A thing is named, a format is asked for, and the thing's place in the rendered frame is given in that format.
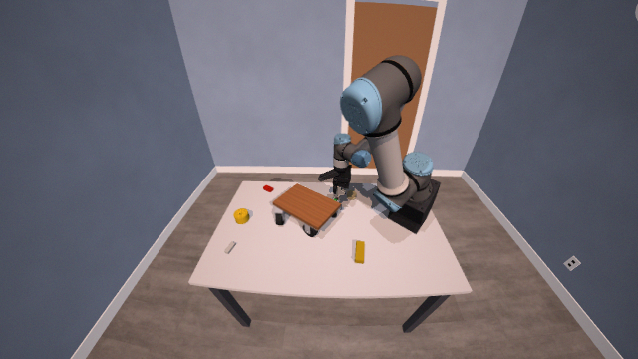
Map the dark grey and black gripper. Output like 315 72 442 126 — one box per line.
333 165 352 199

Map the yellow rectangular block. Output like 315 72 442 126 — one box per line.
355 241 365 264

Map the yellow short cylinder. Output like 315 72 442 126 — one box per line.
233 208 250 224

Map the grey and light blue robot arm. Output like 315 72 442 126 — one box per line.
333 55 433 212

